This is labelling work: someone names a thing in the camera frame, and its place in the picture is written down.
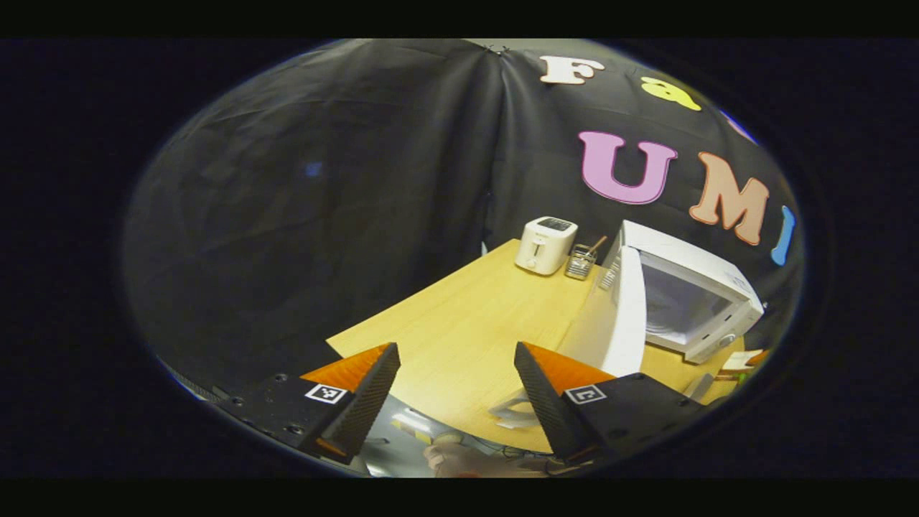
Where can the lettuce sandwich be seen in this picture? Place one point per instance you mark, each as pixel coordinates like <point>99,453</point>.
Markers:
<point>743,360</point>

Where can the white toaster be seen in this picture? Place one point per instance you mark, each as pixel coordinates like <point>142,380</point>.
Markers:
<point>546,244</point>

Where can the wooden stick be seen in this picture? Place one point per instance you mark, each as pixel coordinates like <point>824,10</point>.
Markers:
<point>597,245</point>

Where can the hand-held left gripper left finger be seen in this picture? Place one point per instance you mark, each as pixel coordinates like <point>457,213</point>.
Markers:
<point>366,409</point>

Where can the white curved object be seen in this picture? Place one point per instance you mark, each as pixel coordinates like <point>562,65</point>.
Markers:
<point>513,415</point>

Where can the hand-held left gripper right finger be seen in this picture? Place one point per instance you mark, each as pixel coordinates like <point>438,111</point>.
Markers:
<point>549,409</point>

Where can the white microwave oven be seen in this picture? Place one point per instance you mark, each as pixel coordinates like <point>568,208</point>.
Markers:
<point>632,316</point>

